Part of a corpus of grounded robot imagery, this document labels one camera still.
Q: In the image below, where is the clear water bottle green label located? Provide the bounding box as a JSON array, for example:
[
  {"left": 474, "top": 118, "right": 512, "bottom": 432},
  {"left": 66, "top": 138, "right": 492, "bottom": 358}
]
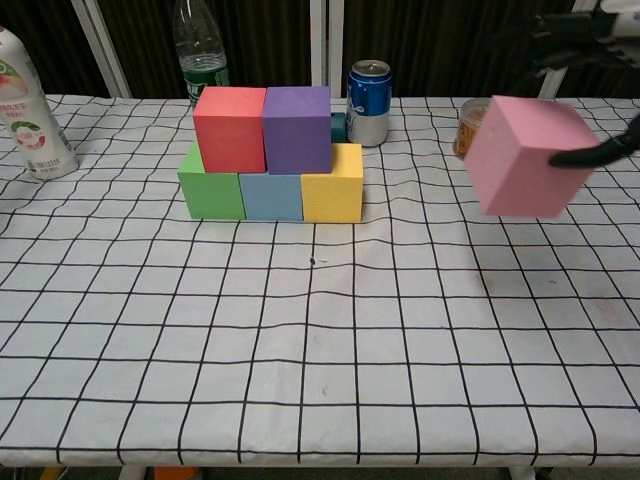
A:
[{"left": 172, "top": 0, "right": 229, "bottom": 115}]

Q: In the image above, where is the red foam cube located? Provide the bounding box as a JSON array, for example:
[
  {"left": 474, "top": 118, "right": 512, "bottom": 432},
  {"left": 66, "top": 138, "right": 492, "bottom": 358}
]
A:
[{"left": 192, "top": 85, "right": 269, "bottom": 175}]

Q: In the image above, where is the light blue foam cube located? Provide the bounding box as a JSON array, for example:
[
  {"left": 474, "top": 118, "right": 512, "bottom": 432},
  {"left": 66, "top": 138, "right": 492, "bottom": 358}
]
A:
[{"left": 238, "top": 172, "right": 305, "bottom": 223}]

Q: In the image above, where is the purple foam cube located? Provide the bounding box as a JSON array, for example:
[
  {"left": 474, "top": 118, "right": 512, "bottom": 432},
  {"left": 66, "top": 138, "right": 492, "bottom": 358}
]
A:
[{"left": 261, "top": 85, "right": 333, "bottom": 176}]

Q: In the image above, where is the green foam cube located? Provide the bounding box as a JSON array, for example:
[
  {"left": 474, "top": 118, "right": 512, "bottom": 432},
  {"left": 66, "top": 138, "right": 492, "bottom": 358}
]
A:
[{"left": 177, "top": 141, "right": 247, "bottom": 221}]

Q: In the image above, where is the blue soda can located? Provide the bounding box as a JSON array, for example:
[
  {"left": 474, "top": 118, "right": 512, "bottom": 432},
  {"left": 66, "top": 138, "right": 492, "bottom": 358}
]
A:
[{"left": 346, "top": 59, "right": 393, "bottom": 148}]

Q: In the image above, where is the white drink bottle yellow cap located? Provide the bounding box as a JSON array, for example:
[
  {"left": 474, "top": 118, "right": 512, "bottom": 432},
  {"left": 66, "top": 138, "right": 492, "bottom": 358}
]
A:
[{"left": 0, "top": 25, "right": 81, "bottom": 180}]

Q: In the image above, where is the yellow foam cube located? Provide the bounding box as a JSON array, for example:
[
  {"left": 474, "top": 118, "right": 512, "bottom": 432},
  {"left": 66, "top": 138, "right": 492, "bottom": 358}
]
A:
[{"left": 300, "top": 142, "right": 364, "bottom": 224}]

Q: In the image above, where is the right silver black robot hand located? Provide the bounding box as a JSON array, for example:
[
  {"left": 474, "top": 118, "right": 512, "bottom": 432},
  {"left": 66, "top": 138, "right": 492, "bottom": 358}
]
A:
[{"left": 522, "top": 9, "right": 640, "bottom": 169}]

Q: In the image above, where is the teal rectangular box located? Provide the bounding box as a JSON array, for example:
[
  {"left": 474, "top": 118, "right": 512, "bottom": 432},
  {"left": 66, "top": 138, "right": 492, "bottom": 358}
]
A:
[{"left": 329, "top": 112, "right": 348, "bottom": 145}]

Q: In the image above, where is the clear jar of rubber bands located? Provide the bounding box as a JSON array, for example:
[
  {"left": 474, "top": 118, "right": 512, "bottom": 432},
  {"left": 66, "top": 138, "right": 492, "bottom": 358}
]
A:
[{"left": 452, "top": 97, "right": 494, "bottom": 161}]

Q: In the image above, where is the pink foam cube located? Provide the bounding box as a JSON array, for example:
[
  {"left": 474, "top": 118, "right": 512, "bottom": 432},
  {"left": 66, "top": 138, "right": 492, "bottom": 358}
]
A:
[{"left": 465, "top": 94, "right": 601, "bottom": 220}]

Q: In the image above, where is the white black checkered tablecloth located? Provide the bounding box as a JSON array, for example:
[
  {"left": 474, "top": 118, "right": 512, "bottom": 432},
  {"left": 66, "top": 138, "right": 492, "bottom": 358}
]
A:
[{"left": 0, "top": 94, "right": 640, "bottom": 469}]

